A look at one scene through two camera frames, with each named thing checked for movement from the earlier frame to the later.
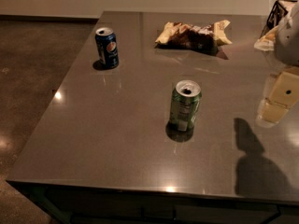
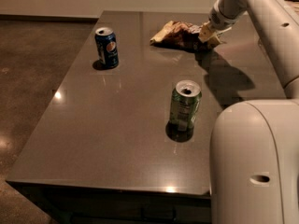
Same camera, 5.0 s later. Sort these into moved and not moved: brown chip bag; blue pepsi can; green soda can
Moved: brown chip bag
Not moved: blue pepsi can; green soda can
